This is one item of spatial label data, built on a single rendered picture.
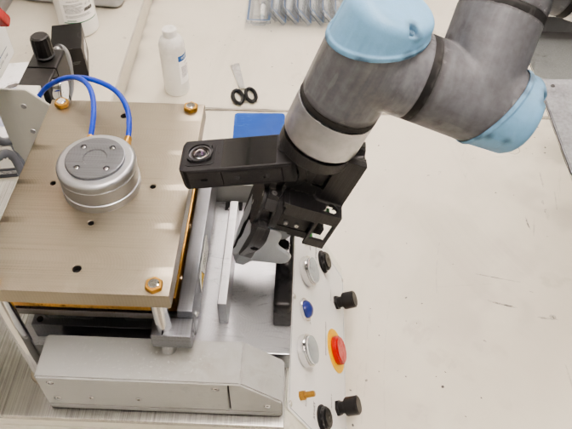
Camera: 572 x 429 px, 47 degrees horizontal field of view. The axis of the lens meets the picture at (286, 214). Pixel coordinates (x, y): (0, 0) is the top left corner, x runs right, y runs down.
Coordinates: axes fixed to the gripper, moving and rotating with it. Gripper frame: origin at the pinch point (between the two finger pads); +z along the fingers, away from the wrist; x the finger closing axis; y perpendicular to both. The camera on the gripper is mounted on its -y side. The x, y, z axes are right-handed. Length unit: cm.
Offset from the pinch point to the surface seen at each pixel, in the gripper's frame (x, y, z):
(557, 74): 175, 136, 57
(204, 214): 1.1, -4.8, -3.7
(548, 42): 197, 138, 57
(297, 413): -14.4, 10.8, 7.0
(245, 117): 54, 5, 25
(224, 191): 11.3, -1.8, 2.5
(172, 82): 59, -10, 27
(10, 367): -11.7, -20.6, 15.3
